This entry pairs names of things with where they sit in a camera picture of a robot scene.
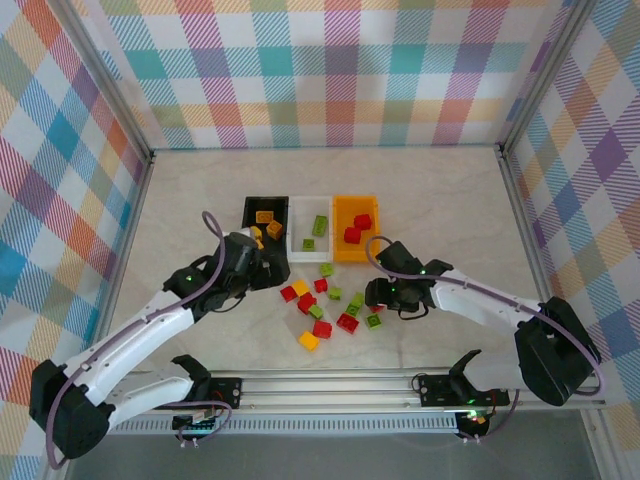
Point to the red lego brick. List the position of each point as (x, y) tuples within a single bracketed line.
[(378, 308), (348, 322), (306, 302), (322, 328), (288, 294), (352, 235), (321, 285), (363, 221)]

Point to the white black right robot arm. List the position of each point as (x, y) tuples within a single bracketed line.
[(480, 300)]

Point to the white plastic bin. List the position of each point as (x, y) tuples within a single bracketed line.
[(300, 210)]

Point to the yellow lego brick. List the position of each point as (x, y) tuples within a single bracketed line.
[(309, 340), (300, 286), (264, 216), (274, 229)]

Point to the orange plastic bin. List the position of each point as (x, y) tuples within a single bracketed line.
[(345, 210)]

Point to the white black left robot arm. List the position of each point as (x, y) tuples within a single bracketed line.
[(140, 325)]

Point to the aluminium frame corner post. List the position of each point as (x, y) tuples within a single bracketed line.
[(100, 75), (545, 75)]

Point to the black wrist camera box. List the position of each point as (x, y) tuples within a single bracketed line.
[(397, 257), (272, 272)]

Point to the black plastic bin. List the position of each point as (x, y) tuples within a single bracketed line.
[(250, 210)]

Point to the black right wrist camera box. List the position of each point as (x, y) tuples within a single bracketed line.
[(397, 257)]

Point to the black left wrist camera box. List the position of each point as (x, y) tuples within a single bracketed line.
[(272, 272)]

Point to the aluminium frame side rail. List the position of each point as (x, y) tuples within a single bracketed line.
[(525, 235), (135, 210)]

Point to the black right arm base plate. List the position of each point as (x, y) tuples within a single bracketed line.
[(435, 390)]

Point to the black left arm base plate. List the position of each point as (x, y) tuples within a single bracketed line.
[(227, 392)]

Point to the long green lego brick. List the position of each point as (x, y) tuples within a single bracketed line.
[(320, 225)]

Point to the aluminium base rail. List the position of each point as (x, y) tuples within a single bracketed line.
[(325, 387)]

